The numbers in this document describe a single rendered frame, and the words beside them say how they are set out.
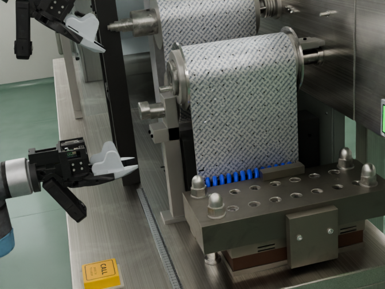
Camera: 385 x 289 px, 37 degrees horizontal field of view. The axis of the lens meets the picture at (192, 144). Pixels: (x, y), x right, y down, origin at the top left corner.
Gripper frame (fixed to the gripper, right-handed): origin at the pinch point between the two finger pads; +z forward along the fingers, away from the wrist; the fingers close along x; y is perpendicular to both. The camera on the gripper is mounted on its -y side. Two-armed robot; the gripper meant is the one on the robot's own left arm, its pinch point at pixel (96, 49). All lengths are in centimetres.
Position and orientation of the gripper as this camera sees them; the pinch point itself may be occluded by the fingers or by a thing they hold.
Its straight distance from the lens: 117.7
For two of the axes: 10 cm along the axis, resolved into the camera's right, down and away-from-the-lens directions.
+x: -2.4, -3.3, 9.1
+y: 5.5, -8.2, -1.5
